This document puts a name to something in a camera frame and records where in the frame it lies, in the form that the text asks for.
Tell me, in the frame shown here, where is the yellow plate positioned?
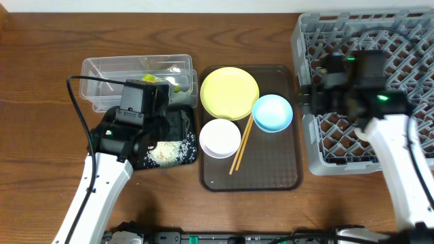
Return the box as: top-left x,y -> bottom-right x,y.
200,67 -> 260,121

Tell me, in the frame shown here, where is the brown serving tray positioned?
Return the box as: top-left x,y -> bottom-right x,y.
199,65 -> 303,192

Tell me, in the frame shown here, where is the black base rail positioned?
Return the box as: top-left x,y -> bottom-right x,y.
101,226 -> 386,244

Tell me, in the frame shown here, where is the grey dishwasher rack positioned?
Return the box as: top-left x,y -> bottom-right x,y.
291,7 -> 433,176

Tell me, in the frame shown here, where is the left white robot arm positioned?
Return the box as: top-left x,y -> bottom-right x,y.
54,77 -> 197,243

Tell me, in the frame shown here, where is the black waste tray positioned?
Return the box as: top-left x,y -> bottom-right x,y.
102,104 -> 199,170

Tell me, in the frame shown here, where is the green snack wrapper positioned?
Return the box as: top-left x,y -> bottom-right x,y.
141,73 -> 180,93

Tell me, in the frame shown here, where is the cooked rice pile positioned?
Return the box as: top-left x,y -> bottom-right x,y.
143,132 -> 197,169

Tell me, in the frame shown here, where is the light blue bowl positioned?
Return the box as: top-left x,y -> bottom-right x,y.
252,94 -> 294,133

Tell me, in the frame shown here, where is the white rice bowl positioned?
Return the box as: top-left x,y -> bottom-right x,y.
199,119 -> 241,159

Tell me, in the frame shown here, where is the right wooden chopstick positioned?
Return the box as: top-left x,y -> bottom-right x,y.
235,114 -> 254,171

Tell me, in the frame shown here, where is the clear plastic bin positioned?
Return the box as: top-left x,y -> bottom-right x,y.
79,54 -> 198,113

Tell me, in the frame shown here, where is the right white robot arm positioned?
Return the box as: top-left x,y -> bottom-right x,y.
297,50 -> 433,230

